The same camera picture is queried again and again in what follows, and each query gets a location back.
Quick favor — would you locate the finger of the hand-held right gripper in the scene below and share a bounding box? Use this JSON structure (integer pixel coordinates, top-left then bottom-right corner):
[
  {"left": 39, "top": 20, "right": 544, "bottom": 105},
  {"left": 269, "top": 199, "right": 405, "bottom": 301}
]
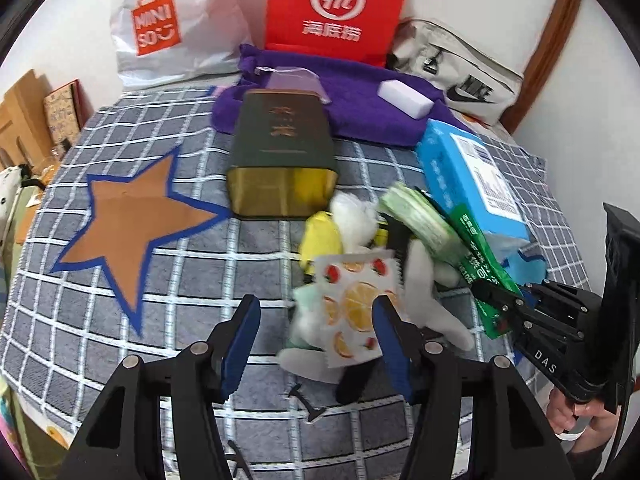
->
[{"left": 471, "top": 279, "right": 539, "bottom": 334}]

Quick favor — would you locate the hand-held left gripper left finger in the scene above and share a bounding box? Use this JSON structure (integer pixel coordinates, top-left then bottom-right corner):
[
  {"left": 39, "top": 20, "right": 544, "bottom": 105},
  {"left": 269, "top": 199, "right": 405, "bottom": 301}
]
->
[{"left": 60, "top": 294, "right": 262, "bottom": 480}]

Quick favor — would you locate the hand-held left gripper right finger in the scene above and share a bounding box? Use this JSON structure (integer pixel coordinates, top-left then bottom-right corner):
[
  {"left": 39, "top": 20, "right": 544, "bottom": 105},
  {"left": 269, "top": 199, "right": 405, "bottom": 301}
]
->
[{"left": 371, "top": 296, "right": 576, "bottom": 480}]

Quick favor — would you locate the dark green packet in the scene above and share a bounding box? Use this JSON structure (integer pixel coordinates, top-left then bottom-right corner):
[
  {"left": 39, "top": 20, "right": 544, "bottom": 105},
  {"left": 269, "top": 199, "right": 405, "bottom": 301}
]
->
[{"left": 445, "top": 205, "right": 523, "bottom": 338}]

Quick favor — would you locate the fruit print packet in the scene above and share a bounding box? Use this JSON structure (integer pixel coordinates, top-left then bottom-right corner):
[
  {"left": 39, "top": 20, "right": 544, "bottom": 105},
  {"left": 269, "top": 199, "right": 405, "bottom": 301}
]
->
[{"left": 312, "top": 249, "right": 403, "bottom": 372}]

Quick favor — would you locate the grey plush toy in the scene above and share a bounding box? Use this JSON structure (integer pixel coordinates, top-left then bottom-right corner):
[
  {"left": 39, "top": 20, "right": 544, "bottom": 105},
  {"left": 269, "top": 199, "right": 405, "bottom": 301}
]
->
[{"left": 277, "top": 237, "right": 476, "bottom": 406}]

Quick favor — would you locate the light green tissue pack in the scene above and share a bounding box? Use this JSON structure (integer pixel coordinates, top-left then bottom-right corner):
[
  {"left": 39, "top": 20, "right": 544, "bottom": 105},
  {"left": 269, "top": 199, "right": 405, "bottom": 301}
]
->
[{"left": 377, "top": 182, "right": 463, "bottom": 266}]

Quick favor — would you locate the mint green soft cloth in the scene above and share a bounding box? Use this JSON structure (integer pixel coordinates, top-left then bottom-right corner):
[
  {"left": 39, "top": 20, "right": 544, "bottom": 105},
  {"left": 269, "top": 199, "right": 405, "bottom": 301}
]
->
[{"left": 290, "top": 282, "right": 326, "bottom": 351}]

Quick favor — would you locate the person's right hand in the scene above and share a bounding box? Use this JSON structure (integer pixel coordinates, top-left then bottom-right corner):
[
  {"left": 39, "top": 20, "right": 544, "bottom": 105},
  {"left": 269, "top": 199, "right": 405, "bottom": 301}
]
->
[{"left": 545, "top": 386, "right": 620, "bottom": 437}]

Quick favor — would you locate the small black clip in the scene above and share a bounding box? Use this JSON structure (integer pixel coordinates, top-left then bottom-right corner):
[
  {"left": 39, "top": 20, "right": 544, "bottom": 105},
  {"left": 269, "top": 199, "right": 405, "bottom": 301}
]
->
[
  {"left": 289, "top": 384, "right": 327, "bottom": 424},
  {"left": 226, "top": 439, "right": 251, "bottom": 480}
]

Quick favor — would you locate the grey checked blanket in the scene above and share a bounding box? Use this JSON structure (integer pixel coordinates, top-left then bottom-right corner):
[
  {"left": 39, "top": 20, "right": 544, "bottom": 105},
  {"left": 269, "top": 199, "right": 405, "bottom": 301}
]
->
[{"left": 0, "top": 82, "right": 601, "bottom": 480}]

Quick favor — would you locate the yellow plush toy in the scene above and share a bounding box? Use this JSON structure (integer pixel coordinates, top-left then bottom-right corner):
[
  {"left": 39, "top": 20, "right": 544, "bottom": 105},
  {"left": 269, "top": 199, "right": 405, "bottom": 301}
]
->
[{"left": 299, "top": 210, "right": 388, "bottom": 278}]

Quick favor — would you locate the white fluffy plush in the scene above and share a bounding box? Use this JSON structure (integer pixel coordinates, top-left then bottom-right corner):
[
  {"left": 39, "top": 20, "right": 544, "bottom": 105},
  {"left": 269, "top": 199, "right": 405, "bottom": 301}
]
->
[{"left": 330, "top": 192, "right": 383, "bottom": 253}]

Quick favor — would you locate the blue tissue box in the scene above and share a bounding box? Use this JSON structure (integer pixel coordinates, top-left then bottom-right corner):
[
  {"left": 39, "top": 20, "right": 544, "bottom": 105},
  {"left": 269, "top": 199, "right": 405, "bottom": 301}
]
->
[{"left": 416, "top": 120, "right": 546, "bottom": 301}]

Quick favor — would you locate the white printed pillow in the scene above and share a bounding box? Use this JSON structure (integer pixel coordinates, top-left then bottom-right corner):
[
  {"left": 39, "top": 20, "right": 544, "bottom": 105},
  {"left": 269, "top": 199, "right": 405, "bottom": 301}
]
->
[{"left": 447, "top": 107, "right": 516, "bottom": 146}]

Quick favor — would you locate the dark green tin box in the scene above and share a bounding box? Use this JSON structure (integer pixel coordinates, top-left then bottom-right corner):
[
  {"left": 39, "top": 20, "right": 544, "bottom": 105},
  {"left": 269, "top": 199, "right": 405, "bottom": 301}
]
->
[{"left": 225, "top": 89, "right": 340, "bottom": 220}]

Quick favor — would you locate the white foam block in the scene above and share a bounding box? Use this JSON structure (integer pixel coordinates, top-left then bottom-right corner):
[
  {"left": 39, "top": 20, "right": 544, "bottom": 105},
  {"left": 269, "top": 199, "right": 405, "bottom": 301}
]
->
[{"left": 376, "top": 79, "right": 435, "bottom": 120}]

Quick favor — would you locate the purple towel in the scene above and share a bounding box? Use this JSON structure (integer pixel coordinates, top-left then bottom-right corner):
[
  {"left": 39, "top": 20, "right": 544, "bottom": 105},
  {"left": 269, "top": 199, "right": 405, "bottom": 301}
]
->
[{"left": 212, "top": 42, "right": 448, "bottom": 148}]

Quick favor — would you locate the white canvas bag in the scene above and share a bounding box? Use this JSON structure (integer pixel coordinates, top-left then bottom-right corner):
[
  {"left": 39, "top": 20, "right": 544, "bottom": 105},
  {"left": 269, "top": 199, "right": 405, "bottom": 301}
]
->
[{"left": 387, "top": 17, "right": 526, "bottom": 126}]

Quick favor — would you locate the clear plastic pouch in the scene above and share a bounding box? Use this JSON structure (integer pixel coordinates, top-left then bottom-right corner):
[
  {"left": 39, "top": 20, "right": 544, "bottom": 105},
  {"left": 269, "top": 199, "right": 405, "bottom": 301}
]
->
[{"left": 255, "top": 65, "right": 331, "bottom": 106}]

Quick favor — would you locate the patterned brown box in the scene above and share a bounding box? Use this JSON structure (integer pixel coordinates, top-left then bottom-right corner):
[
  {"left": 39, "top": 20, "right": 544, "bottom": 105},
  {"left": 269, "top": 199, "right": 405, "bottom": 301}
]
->
[{"left": 42, "top": 80, "right": 83, "bottom": 148}]

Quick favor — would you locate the white plastic shopping bag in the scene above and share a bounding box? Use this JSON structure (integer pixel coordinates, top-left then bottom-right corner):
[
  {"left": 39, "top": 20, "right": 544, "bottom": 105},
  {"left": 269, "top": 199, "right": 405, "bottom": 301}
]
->
[{"left": 109, "top": 0, "right": 256, "bottom": 88}]

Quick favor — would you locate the red paper bag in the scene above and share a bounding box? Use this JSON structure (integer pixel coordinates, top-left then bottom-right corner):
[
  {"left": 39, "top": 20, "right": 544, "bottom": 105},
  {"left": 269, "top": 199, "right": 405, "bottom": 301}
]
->
[{"left": 263, "top": 0, "right": 416, "bottom": 68}]

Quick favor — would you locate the wooden bed frame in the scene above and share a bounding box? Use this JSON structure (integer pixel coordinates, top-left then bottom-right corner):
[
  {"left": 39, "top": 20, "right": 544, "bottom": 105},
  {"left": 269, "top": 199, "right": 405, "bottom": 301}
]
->
[{"left": 500, "top": 0, "right": 583, "bottom": 136}]

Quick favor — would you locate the light wooden frame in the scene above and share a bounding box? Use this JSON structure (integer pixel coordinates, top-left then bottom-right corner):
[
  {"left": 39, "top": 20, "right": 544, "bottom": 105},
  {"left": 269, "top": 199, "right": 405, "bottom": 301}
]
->
[{"left": 0, "top": 69, "right": 52, "bottom": 171}]

